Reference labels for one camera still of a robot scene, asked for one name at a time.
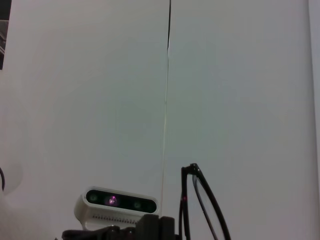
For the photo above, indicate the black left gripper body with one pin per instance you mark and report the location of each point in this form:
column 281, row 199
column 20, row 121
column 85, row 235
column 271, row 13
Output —
column 95, row 233

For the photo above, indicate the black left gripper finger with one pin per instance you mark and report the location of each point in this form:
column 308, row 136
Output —
column 167, row 230
column 150, row 230

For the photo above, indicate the black glasses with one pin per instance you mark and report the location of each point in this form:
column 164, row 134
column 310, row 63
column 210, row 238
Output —
column 183, row 185

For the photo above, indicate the dark background equipment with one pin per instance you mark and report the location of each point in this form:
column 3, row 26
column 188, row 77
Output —
column 3, row 37

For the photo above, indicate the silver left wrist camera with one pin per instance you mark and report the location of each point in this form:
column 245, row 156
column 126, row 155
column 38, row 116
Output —
column 117, row 201

